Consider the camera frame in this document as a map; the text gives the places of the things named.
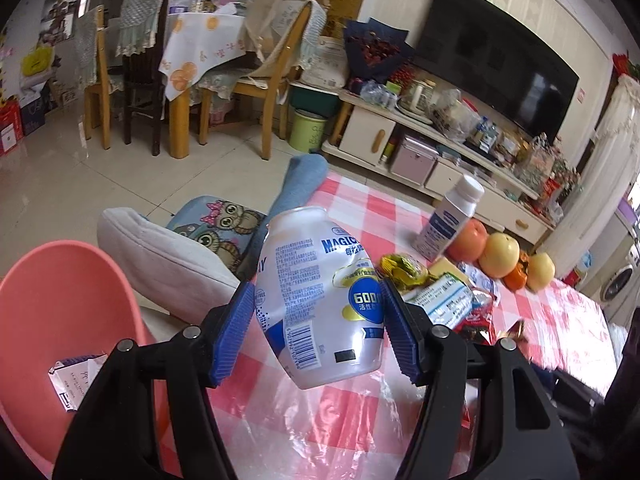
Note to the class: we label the light green waste bin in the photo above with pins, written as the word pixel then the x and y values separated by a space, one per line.
pixel 307 132

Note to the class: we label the wooden chair cream cover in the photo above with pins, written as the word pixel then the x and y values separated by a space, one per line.
pixel 280 30

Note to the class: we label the orange persimmon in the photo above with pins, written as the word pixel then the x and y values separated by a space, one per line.
pixel 517 275

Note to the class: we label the crumpled white carton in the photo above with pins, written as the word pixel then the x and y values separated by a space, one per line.
pixel 75 377

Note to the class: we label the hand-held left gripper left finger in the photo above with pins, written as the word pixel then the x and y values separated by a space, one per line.
pixel 232 330

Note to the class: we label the white printed sack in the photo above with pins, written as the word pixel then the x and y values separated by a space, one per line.
pixel 325 65

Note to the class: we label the blue white snack packet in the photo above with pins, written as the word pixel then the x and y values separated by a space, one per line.
pixel 480 277

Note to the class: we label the dark blue flower bouquet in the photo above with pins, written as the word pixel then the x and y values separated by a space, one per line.
pixel 375 50

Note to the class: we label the yellow plastic bag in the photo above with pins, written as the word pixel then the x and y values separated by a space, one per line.
pixel 37 60

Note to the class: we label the dark wooden chair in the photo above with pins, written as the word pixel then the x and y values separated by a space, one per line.
pixel 145 70

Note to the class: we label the black television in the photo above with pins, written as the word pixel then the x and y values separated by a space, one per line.
pixel 500 60

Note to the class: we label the white milk bottle blue label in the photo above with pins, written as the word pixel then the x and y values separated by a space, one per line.
pixel 440 230

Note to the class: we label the yellow green snack wrapper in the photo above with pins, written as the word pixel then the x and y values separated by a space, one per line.
pixel 400 267

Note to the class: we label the clear plastic bag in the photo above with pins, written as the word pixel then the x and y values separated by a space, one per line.
pixel 455 115

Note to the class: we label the red orange apple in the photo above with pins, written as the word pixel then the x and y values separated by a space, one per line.
pixel 470 240

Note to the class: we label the white washing machine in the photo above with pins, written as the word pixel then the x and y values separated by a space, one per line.
pixel 620 280

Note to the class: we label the dark green tub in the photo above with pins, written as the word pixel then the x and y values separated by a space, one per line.
pixel 315 100

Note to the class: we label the pink plastic bin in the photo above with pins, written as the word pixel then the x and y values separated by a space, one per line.
pixel 60 300

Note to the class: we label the cream television cabinet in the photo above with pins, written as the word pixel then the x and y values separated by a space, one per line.
pixel 365 130

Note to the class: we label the person's leg with blue sock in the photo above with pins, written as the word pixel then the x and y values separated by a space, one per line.
pixel 150 255

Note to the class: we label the owl print cushion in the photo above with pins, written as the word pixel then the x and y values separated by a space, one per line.
pixel 220 225

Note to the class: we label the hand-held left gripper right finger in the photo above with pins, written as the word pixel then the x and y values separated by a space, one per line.
pixel 400 330

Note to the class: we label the wooden chair lace cover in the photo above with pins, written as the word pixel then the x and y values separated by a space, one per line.
pixel 90 50

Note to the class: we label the white yogurt drink bottle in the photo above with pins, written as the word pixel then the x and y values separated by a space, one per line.
pixel 320 310

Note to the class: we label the pink storage box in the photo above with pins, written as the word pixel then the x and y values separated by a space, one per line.
pixel 412 160

